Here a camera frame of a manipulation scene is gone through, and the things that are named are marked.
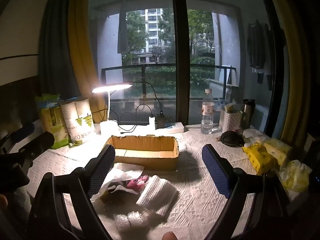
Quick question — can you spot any yellow curtain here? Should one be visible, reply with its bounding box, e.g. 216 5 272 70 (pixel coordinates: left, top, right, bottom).
68 0 105 125
265 0 320 143

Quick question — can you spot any black balcony railing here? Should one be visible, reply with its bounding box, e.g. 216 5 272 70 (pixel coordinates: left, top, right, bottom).
101 64 238 101

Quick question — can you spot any clear bubble wrap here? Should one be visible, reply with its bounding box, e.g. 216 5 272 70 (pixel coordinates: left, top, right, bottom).
114 211 150 232

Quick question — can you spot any white towel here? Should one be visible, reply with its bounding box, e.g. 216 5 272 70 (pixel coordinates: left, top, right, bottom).
136 175 179 217

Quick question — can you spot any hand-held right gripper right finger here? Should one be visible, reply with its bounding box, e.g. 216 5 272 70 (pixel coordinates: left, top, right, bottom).
201 144 292 240

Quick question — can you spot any dark metal thermos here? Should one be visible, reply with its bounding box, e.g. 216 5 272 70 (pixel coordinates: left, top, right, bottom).
241 99 256 130

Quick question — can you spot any black round pouch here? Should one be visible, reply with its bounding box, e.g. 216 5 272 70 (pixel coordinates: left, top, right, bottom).
220 130 244 146

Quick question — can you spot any green paper cup pack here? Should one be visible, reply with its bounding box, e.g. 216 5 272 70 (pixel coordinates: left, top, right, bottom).
35 94 72 149

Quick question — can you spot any dark hanging garment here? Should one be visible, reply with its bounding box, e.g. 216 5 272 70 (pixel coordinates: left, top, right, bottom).
264 24 276 91

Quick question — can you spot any white tissue packet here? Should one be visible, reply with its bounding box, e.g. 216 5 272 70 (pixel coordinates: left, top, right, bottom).
244 129 268 144

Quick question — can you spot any dark hanging sweater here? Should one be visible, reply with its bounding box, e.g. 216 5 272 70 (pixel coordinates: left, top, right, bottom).
246 20 267 69

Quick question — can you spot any black cable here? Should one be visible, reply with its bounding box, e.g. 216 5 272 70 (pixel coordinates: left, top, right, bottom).
119 81 162 134

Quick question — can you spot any dark window post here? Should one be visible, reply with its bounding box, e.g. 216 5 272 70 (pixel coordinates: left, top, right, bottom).
171 0 190 127

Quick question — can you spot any white perforated basket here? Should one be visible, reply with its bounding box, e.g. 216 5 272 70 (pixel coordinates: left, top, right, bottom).
219 106 247 133

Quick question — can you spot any clear plastic water bottle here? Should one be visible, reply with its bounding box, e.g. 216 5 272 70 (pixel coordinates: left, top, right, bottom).
201 88 215 135

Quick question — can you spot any grey curtain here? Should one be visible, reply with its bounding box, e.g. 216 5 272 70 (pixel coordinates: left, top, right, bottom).
37 0 80 100

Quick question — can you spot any white power strip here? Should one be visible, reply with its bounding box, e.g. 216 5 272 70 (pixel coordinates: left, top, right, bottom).
155 122 185 133

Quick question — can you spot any white desk lamp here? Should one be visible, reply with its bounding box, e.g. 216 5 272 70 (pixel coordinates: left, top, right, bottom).
91 83 133 137

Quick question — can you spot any pale yellow tissue pack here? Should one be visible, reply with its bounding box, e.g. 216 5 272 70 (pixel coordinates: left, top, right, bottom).
264 138 293 165

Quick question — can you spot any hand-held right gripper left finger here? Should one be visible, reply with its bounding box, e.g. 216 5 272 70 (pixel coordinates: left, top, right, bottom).
28 144 116 240

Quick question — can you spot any white paper napkin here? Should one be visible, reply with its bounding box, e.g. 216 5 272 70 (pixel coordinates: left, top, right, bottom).
90 164 145 202

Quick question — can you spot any white paper cup pack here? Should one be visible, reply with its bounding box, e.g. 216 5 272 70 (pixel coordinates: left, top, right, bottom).
60 97 94 147

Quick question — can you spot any white embossed tablecloth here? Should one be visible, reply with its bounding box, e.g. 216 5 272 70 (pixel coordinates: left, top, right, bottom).
26 124 309 240

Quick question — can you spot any pink soft toy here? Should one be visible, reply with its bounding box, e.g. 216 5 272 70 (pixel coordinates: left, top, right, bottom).
126 176 150 189

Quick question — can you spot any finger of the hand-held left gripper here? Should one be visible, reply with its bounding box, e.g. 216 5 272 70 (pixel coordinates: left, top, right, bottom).
0 123 35 153
17 131 55 171

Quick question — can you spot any cardboard box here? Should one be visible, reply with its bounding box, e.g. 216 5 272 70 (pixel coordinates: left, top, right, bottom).
105 135 180 172

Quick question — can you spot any yellow plastic bag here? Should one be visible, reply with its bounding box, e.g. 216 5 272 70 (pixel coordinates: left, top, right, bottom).
279 160 313 193

